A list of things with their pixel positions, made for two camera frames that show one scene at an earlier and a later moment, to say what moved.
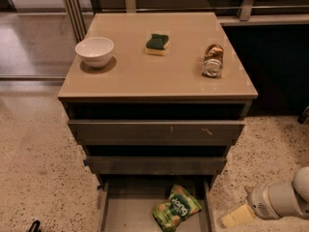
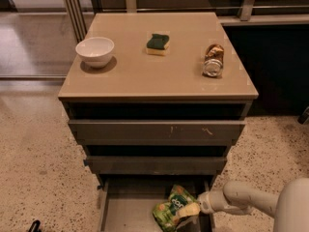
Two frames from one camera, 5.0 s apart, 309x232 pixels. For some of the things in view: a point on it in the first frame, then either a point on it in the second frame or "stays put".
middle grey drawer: x=154 y=165 stays put
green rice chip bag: x=181 y=205 stays put
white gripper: x=263 y=200 to x=207 y=202
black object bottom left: x=35 y=227 stays put
